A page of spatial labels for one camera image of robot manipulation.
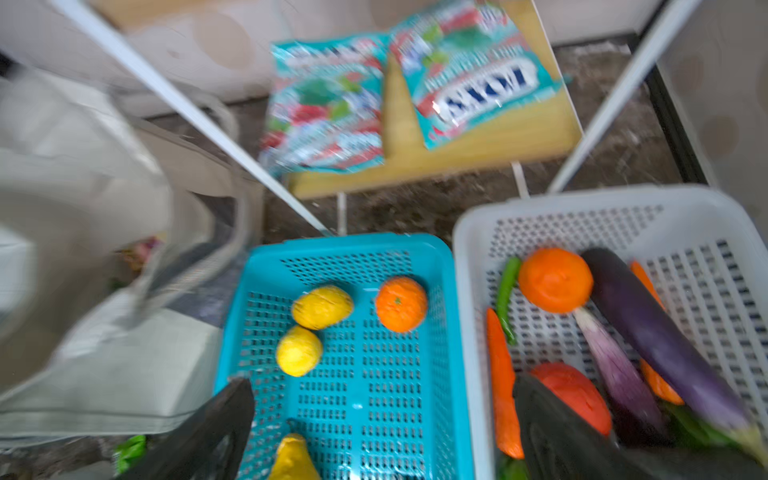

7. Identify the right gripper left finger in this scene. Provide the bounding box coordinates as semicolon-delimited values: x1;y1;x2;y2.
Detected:
118;378;255;479

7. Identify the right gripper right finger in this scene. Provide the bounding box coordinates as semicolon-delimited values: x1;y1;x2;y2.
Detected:
513;374;651;480

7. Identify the orange pink snack bag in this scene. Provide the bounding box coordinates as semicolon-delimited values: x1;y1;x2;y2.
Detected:
119;234;165;274

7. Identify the orange tangerine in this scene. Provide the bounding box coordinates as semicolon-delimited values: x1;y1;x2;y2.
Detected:
375;276;428;333

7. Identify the cream canvas tote bag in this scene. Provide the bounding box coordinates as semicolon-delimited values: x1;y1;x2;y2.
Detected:
1;68;264;448

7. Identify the teal red snack bag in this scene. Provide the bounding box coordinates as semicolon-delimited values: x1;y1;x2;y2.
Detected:
258;33;389;177

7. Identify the green Fox's candy bag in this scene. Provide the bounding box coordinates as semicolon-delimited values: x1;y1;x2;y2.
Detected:
390;1;561;150

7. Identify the orange carrot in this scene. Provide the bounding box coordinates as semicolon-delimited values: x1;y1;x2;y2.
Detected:
486;308;524;459

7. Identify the green crumpled wrapper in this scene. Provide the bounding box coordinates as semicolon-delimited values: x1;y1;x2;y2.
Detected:
112;435;147;476

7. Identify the large bumpy yellow lemon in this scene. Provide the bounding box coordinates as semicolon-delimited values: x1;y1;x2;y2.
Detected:
268;433;321;480

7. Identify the pale purple eggplant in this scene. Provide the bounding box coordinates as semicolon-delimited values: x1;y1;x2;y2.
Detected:
574;308;667;438

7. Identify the small yellow lemon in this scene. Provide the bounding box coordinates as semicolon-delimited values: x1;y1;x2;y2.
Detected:
276;326;323;377

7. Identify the orange fruit in white basket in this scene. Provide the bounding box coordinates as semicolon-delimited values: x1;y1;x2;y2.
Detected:
518;248;594;314

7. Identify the green chili pepper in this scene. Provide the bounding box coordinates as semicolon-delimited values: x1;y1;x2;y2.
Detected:
495;257;523;346

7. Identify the teal plastic basket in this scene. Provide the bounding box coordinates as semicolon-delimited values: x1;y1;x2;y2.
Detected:
214;233;474;479

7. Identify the bumpy yellow citron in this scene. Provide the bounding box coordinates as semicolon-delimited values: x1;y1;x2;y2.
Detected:
292;285;354;330

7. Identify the white plastic basket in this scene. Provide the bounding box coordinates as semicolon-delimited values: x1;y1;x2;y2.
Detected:
453;185;767;479

